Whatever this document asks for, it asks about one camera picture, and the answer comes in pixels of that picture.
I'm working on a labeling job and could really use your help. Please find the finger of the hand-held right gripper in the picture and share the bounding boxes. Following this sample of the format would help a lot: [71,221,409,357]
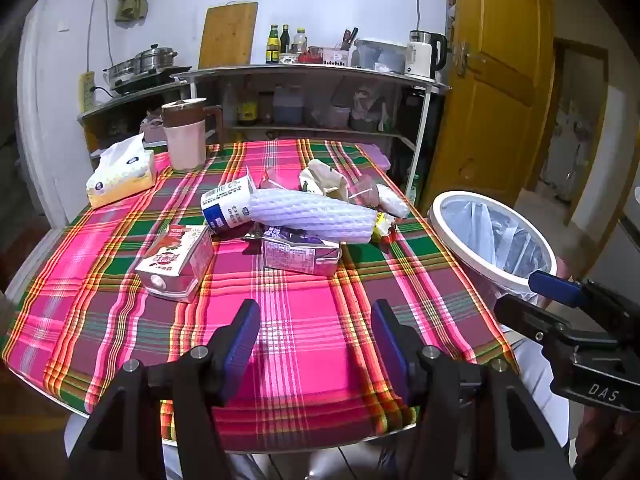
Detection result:
[494,294,576,348]
[528,270,640,333]

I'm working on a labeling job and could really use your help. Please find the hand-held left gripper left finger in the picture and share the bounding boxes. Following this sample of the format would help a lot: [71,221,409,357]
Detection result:
[67,299,262,480]

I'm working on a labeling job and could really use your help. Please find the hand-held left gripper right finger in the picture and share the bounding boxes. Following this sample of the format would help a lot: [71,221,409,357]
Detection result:
[371,299,576,480]

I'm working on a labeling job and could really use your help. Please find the clear plastic bin liner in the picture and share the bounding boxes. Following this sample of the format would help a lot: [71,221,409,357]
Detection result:
[442,197,551,276]

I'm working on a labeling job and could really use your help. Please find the white round bin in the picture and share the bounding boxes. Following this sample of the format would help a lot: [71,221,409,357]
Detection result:
[428,191,558,306]

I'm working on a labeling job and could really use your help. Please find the purple milk carton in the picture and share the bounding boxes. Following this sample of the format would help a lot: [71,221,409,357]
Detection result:
[261,225,343,277]

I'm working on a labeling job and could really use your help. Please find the red juice carton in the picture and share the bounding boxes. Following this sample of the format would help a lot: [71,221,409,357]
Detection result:
[135,224,215,303]

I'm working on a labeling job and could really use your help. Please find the yellow red snack wrapper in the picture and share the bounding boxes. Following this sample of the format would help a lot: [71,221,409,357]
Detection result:
[371,211,398,243]

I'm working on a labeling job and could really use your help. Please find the white blue paper cup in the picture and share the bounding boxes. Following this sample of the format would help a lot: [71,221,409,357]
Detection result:
[200,175,257,235]

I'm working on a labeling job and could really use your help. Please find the large white foam net sleeve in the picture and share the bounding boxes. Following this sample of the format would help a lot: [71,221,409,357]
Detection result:
[248,188,379,245]

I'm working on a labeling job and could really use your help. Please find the small white foam sleeve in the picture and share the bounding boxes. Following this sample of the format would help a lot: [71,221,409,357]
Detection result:
[376,183,411,218]

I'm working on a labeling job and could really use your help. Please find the pink plastic wrapper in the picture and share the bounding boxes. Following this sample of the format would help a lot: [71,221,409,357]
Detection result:
[257,166,301,193]

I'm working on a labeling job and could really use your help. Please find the beige paper bag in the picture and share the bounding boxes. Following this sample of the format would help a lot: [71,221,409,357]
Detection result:
[299,159,361,203]

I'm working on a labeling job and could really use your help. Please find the person's right hand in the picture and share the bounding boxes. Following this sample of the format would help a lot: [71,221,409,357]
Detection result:
[575,402,640,476]

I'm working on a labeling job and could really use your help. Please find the pink brown pitcher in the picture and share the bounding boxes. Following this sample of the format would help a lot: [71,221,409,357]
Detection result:
[161,97,223,172]

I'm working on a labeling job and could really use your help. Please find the white yellow tissue pack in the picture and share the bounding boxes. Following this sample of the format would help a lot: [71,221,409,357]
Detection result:
[85,132,157,209]

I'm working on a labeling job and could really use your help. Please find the yellow wooden door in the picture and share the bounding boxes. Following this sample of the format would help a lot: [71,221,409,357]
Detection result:
[419,0,556,211]

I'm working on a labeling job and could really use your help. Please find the pink plastic bag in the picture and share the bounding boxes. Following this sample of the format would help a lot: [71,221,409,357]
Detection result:
[140,112,166,143]

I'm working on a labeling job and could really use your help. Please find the yellow label bottle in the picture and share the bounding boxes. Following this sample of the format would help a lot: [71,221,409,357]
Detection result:
[236,87,258,127]

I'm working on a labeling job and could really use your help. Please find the crumpled plastic bag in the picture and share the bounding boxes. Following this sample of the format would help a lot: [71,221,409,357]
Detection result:
[350,85,391,133]

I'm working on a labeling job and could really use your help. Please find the white electric kettle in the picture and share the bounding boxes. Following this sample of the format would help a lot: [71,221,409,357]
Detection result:
[404,30,448,79]

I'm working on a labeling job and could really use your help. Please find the metal stove counter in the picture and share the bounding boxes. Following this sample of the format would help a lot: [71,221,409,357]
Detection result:
[76,82,191,156]

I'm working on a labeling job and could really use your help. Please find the metal kitchen shelf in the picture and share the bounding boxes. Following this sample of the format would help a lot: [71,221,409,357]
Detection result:
[172,64,451,196]

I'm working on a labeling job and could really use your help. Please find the clear plastic container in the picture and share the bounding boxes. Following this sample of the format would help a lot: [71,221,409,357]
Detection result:
[355,38,410,73]

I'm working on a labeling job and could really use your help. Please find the yellow power strip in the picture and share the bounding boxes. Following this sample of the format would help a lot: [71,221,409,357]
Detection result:
[79,71,97,112]

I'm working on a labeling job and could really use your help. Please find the steel pan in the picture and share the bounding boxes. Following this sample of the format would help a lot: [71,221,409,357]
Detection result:
[103,59,138,88]

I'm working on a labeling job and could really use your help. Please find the wooden cutting board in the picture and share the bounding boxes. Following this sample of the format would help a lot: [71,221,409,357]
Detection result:
[198,2,259,69]

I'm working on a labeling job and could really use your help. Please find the metal door handle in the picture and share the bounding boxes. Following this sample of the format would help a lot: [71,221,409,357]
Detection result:
[452,41,488,78]

